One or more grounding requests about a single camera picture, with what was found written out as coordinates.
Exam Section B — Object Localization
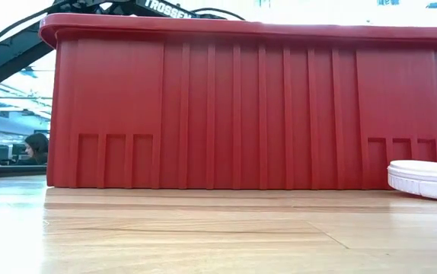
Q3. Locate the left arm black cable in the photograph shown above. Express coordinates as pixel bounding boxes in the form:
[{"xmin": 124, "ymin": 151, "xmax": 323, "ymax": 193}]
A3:
[{"xmin": 190, "ymin": 6, "xmax": 247, "ymax": 22}]

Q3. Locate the red plastic bin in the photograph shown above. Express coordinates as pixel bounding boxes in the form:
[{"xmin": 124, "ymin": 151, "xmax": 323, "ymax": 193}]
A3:
[{"xmin": 38, "ymin": 13, "xmax": 437, "ymax": 190}]

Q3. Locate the person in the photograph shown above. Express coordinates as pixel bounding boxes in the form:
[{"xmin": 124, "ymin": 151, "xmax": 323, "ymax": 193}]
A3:
[{"xmin": 23, "ymin": 132, "xmax": 50, "ymax": 166}]

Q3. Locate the pink slide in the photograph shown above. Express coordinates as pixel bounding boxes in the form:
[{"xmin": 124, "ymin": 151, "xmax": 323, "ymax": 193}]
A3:
[{"xmin": 387, "ymin": 159, "xmax": 437, "ymax": 203}]

